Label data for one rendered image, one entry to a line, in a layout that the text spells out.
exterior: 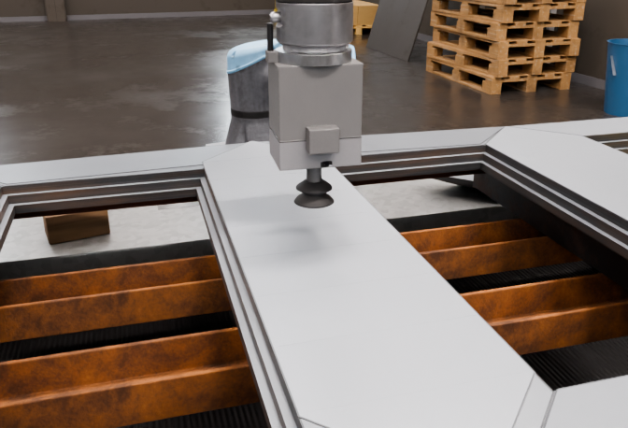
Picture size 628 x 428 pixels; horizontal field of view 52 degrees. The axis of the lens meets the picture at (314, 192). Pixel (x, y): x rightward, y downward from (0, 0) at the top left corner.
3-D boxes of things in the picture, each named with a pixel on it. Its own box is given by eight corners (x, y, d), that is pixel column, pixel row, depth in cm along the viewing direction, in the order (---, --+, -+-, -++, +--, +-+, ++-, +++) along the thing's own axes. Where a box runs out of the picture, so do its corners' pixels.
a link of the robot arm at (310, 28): (363, 3, 60) (276, 5, 58) (362, 53, 61) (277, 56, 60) (341, -3, 67) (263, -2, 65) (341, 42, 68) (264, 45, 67)
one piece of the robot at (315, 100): (276, 30, 57) (279, 204, 62) (374, 27, 58) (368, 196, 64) (260, 19, 65) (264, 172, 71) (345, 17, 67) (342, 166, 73)
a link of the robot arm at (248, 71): (233, 99, 145) (227, 37, 140) (292, 97, 145) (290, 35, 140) (225, 113, 134) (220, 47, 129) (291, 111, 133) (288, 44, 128)
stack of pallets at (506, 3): (578, 89, 559) (593, -17, 528) (493, 95, 534) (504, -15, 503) (496, 65, 669) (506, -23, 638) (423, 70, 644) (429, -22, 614)
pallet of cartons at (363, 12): (384, 34, 920) (385, 5, 906) (335, 35, 899) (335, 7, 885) (356, 25, 1016) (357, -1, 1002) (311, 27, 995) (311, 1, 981)
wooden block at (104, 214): (104, 221, 117) (100, 195, 115) (110, 234, 112) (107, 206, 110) (45, 232, 113) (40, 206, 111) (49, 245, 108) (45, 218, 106)
